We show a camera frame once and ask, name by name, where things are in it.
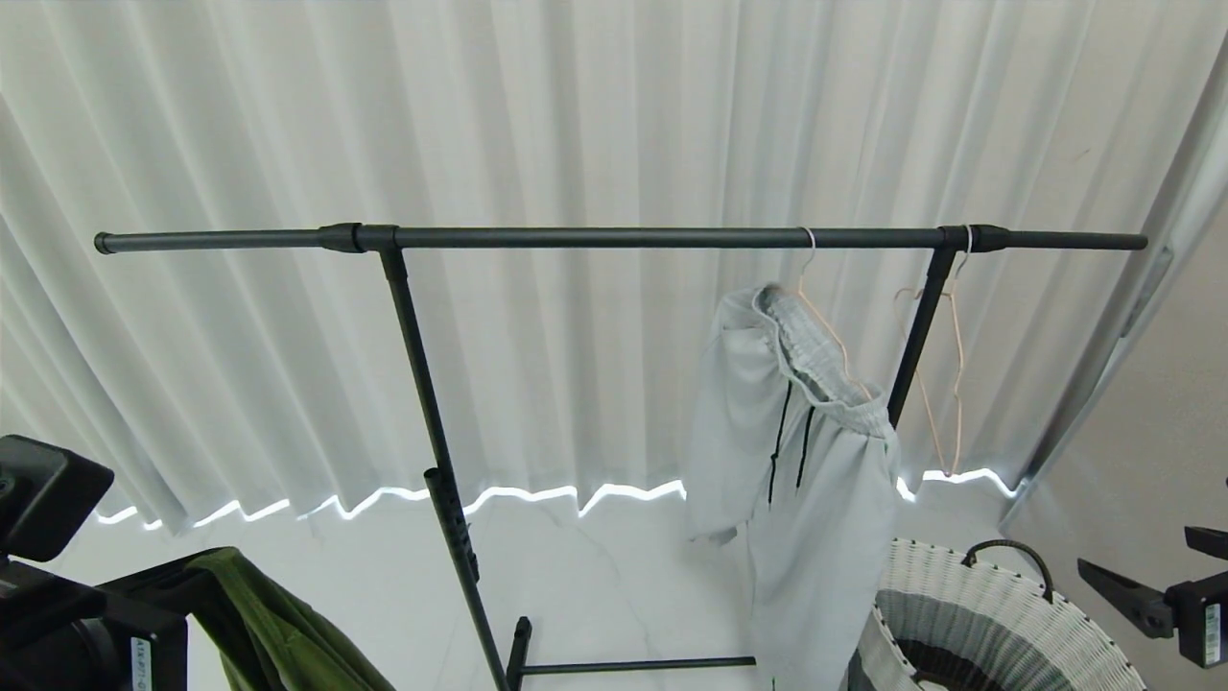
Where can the green garment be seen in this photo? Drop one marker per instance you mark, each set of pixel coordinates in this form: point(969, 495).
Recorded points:
point(278, 633)

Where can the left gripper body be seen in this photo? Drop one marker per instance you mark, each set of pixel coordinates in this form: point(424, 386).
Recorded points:
point(96, 662)

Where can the pink clothes hanger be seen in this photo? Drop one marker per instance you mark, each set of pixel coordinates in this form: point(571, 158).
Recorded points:
point(833, 331)
point(957, 384)

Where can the black clothes rack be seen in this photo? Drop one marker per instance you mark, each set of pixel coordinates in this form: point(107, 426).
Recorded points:
point(624, 237)

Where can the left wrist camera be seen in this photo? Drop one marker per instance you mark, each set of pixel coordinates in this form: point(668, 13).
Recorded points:
point(43, 489)

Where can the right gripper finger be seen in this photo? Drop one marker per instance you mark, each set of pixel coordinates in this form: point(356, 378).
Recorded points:
point(1132, 600)
point(1211, 542)

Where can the white curtain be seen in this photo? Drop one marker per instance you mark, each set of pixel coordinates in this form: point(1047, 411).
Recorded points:
point(576, 115)

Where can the white laundry basket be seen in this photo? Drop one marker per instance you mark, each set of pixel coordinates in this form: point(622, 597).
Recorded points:
point(998, 614)

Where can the pale grey shorts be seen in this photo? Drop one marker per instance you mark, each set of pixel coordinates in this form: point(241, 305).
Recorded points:
point(815, 537)

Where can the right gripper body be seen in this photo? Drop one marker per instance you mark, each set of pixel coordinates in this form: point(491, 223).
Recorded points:
point(1204, 619)

